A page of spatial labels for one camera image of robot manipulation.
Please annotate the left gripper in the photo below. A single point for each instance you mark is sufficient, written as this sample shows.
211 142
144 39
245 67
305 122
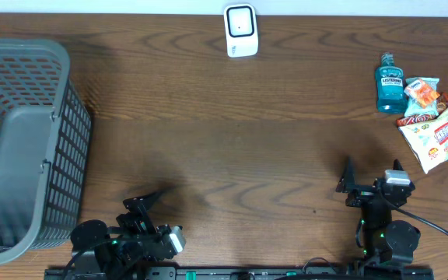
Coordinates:
140 224

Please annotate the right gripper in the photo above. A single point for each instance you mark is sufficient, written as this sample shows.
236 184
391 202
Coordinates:
348 180

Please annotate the yellow snack bag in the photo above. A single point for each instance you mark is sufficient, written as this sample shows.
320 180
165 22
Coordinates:
428 140

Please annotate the teal wet wipes pack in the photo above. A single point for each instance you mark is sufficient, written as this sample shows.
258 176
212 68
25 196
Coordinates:
433 82

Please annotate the blue mouthwash bottle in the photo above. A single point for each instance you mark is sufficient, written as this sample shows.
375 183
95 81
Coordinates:
391 98

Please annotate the small orange snack packet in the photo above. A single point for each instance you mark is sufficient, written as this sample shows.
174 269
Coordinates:
421 92

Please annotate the red Top chocolate bar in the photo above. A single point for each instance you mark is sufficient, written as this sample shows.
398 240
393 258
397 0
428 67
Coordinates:
416 114

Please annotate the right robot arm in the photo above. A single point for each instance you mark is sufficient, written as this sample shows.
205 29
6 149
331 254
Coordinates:
385 241

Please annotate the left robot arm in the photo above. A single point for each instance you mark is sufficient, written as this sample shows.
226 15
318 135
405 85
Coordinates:
114 252

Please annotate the white barcode scanner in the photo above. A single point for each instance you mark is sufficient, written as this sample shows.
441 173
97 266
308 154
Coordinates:
241 30

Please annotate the grey plastic basket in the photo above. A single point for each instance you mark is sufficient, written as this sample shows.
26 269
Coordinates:
44 141

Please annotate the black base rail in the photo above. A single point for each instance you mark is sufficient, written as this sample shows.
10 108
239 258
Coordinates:
319 272

